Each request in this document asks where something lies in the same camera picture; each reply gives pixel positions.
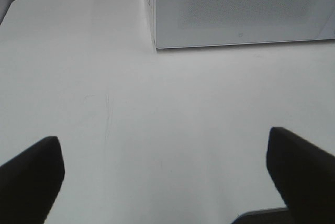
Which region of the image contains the white microwave oven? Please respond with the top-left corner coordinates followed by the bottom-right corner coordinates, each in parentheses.
top-left (142, 0), bottom-right (335, 51)

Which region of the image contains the white microwave door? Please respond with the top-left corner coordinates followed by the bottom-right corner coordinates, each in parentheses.
top-left (154, 0), bottom-right (335, 50)

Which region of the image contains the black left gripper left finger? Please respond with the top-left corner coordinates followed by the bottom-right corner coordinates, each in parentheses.
top-left (1, 136), bottom-right (65, 223)

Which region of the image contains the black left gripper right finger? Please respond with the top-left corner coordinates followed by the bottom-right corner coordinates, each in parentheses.
top-left (266, 127), bottom-right (334, 223)

